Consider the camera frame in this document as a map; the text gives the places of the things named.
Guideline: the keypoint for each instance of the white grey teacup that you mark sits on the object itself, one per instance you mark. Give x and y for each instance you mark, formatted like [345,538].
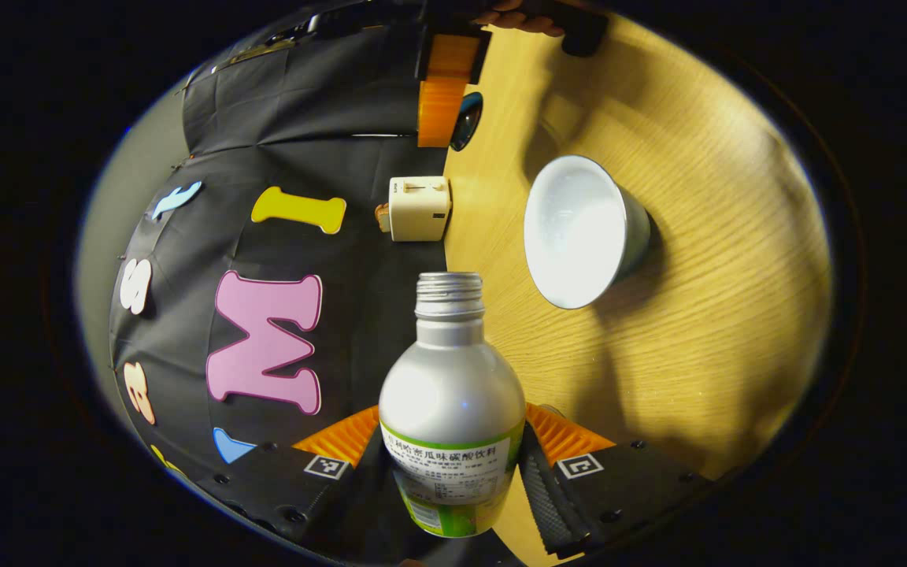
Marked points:
[579,228]

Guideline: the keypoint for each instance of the cream white toaster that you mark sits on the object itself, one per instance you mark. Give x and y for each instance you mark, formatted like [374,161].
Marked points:
[422,209]

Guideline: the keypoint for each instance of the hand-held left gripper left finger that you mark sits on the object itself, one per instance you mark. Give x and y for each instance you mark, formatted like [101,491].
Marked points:
[288,492]

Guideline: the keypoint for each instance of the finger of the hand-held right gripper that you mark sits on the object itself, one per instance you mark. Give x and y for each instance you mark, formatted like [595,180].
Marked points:
[442,110]

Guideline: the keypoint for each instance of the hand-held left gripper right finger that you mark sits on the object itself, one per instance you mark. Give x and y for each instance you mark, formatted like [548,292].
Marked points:
[548,504]

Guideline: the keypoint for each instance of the brown bread slice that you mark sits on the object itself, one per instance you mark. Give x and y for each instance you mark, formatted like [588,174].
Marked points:
[383,218]

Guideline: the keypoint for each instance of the silver green-label water bottle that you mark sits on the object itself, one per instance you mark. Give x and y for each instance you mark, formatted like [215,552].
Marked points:
[453,378]

